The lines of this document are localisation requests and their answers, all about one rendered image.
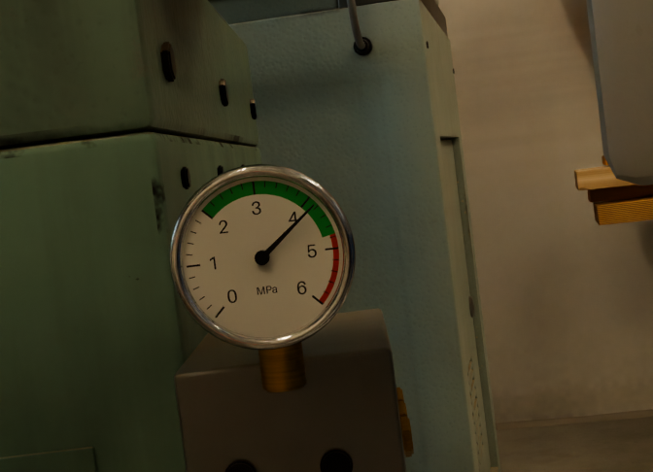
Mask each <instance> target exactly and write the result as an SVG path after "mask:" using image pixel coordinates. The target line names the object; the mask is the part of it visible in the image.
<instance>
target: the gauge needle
mask: <svg viewBox="0 0 653 472"><path fill-rule="evenodd" d="M314 206H315V205H314V204H313V205H312V206H311V207H310V208H309V209H308V210H307V211H306V212H305V213H304V214H303V215H302V216H301V217H300V218H299V219H298V220H297V221H296V222H295V223H294V224H293V225H291V226H290V227H289V228H288V229H287V230H286V231H285V232H284V233H283V234H282V235H281V236H280V237H279V238H278V239H277V240H276V241H275V242H274V243H273V244H272V245H271V246H270V247H269V248H268V249H267V250H266V251H264V250H261V251H258V252H257V253H256V255H255V262H256V263H257V264H258V265H265V264H266V263H267V262H268V261H269V258H270V256H269V255H270V253H271V252H272V251H273V250H274V249H275V248H276V247H277V246H278V245H279V244H280V243H281V241H282V240H283V239H284V238H285V237H286V236H287V235H288V234H289V233H290V232H291V231H292V229H293V228H294V227H295V226H296V225H297V224H298V223H299V222H300V221H301V220H302V219H303V217H304V216H305V215H306V214H307V213H308V212H309V211H310V210H311V209H312V208H313V207H314Z"/></svg>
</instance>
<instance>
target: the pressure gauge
mask: <svg viewBox="0 0 653 472"><path fill-rule="evenodd" d="M313 204H314V205H315V206H314V207H313V208H312V209H311V210H310V211H309V212H308V213H307V214H306V215H305V216H304V217H303V219H302V220H301V221H300V222H299V223H298V224H297V225H296V226H295V227H294V228H293V229H292V231H291V232H290V233H289V234H288V235H287V236H286V237H285V238H284V239H283V240H282V241H281V243H280V244H279V245H278V246H277V247H276V248H275V249H274V250H273V251H272V252H271V253H270V255H269V256H270V258H269V261H268V262H267V263H266V264H265V265H258V264H257V263H256V262H255V255H256V253H257V252H258V251H261V250H264V251H266V250H267V249H268V248H269V247H270V246H271V245H272V244H273V243H274V242H275V241H276V240H277V239H278V238H279V237H280V236H281V235H282V234H283V233H284V232H285V231H286V230H287V229H288V228H289V227H290V226H291V225H293V224H294V223H295V222H296V221H297V220H298V219H299V218H300V217H301V216H302V215H303V214H304V213H305V212H306V211H307V210H308V209H309V208H310V207H311V206H312V205H313ZM169 264H170V272H171V277H172V281H173V284H174V288H175V290H176V292H177V294H178V297H179V299H180V300H181V302H182V304H183V306H184V307H185V309H186V310H187V312H188V313H189V315H190V316H191V317H192V318H193V319H194V320H195V321H196V322H197V324H199V325H200V326H201V327H202V328H203V329H204V330H206V331H207V332H209V333H210V334H211V335H213V336H214V337H216V338H218V339H220V340H222V341H224V342H226V343H228V344H230V345H233V346H236V347H240V348H244V349H250V350H258V357H259V365H260V373H261V379H262V387H263V389H266V391H268V392H282V391H289V390H294V389H298V388H303V387H304V385H305V384H306V383H307V382H306V374H305V366H304V358H303V350H302V343H301V342H302V341H304V340H306V339H308V338H309V337H311V336H313V335H314V334H316V333H317V332H319V331H320V330H321V329H323V328H324V327H325V326H326V325H327V324H328V323H329V322H330V321H331V320H332V319H333V317H334V316H335V315H336V314H337V312H338V311H339V310H340V308H341V307H342V305H343V303H344V301H345V299H346V298H347V295H348V293H349V290H350V288H351V285H352V281H353V279H354V273H355V266H356V250H355V242H354V237H353V233H352V230H351V226H350V224H349V222H348V220H347V218H346V216H345V214H344V212H343V210H342V209H341V207H340V206H339V204H338V203H337V201H336V200H335V199H334V198H333V196H332V195H331V194H330V193H329V192H328V191H327V190H326V189H325V188H324V187H322V186H321V185H320V184H319V183H317V182H316V181H314V180H313V179H311V178H310V177H308V176H306V175H304V174H302V173H300V172H297V171H295V170H293V169H290V168H287V167H283V166H278V165H271V164H254V165H247V166H241V167H237V168H234V169H231V170H228V171H226V172H223V173H221V174H219V175H218V176H217V177H215V178H213V179H211V180H210V181H209V182H207V183H206V184H205V185H203V186H202V187H201V188H200V189H199V190H198V191H196V192H195V193H194V195H193V196H192V197H191V198H190V199H189V201H188V202H187V204H186V205H185V207H184V208H183V210H182V211H181V213H180V214H179V216H178V218H177V221H176V223H175V226H174V229H173V232H172V236H171V242H170V248H169Z"/></svg>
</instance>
